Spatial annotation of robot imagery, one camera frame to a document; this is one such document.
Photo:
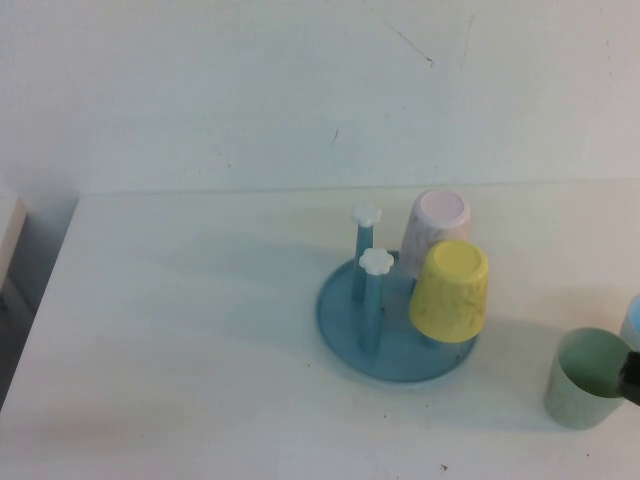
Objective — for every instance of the beige board edge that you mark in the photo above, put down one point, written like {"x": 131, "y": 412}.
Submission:
{"x": 11, "y": 235}

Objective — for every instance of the blue cup stand white caps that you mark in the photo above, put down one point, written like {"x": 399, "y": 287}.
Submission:
{"x": 395, "y": 357}

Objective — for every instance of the blue plastic cup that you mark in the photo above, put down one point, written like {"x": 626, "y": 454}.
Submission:
{"x": 632, "y": 325}

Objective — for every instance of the yellow plastic cup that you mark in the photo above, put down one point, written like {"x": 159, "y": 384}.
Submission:
{"x": 450, "y": 300}

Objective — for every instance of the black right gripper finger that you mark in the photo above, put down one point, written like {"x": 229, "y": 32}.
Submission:
{"x": 631, "y": 377}

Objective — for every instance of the green plastic cup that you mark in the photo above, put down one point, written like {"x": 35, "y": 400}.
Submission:
{"x": 575, "y": 400}

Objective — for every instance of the pink plastic cup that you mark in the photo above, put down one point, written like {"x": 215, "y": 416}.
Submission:
{"x": 430, "y": 235}

